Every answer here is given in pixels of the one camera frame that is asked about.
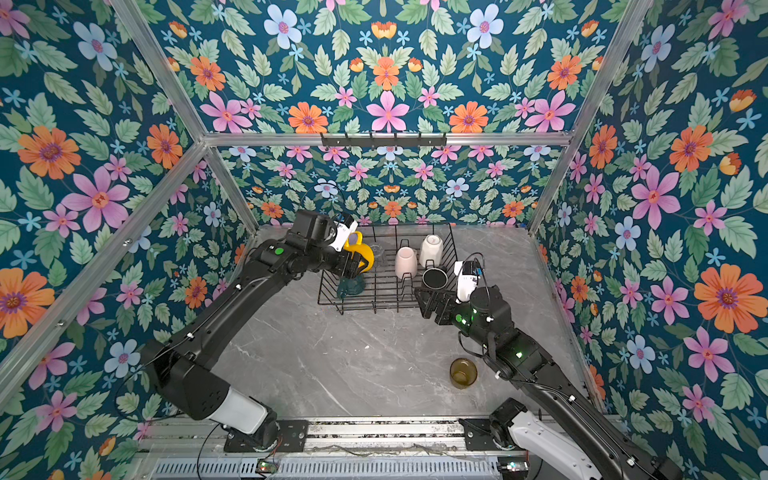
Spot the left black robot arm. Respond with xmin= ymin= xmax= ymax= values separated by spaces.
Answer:
xmin=141 ymin=210 xmax=372 ymax=451

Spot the dark green mug cream inside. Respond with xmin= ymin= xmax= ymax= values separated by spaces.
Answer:
xmin=336 ymin=275 xmax=366 ymax=300

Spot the black wire dish rack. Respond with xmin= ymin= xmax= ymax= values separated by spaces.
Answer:
xmin=317 ymin=223 xmax=458 ymax=314

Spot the clear glass cup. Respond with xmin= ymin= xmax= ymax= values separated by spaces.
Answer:
xmin=370 ymin=243 xmax=385 ymax=261

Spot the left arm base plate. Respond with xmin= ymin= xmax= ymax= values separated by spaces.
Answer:
xmin=223 ymin=420 xmax=309 ymax=454

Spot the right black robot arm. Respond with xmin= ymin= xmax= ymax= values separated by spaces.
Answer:
xmin=416 ymin=286 xmax=683 ymax=479

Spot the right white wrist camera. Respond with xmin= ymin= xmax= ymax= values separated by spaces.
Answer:
xmin=453 ymin=258 xmax=482 ymax=303

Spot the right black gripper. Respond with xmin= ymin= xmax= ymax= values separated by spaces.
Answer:
xmin=415 ymin=286 xmax=495 ymax=356

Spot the black mug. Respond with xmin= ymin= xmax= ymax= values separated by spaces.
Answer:
xmin=422 ymin=267 xmax=449 ymax=290

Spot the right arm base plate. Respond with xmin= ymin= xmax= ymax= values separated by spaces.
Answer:
xmin=458 ymin=418 xmax=509 ymax=452

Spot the aluminium mounting rail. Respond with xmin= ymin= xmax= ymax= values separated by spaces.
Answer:
xmin=138 ymin=416 xmax=489 ymax=456

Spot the white ceramic mug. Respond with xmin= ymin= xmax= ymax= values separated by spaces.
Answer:
xmin=419 ymin=234 xmax=444 ymax=269

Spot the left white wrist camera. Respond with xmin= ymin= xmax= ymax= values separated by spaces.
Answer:
xmin=330 ymin=215 xmax=358 ymax=252

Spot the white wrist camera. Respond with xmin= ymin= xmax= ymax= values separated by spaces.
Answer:
xmin=330 ymin=215 xmax=358 ymax=252
xmin=453 ymin=258 xmax=482 ymax=303

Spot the amber glass cup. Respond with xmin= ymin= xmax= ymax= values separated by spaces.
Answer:
xmin=449 ymin=358 xmax=478 ymax=389

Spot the yellow mug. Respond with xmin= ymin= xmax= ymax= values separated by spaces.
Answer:
xmin=343 ymin=231 xmax=375 ymax=273

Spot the white slotted cable duct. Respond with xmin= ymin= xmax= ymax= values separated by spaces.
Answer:
xmin=150 ymin=457 xmax=501 ymax=479

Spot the black hook rail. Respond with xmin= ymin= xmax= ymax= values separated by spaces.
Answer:
xmin=320 ymin=133 xmax=448 ymax=149

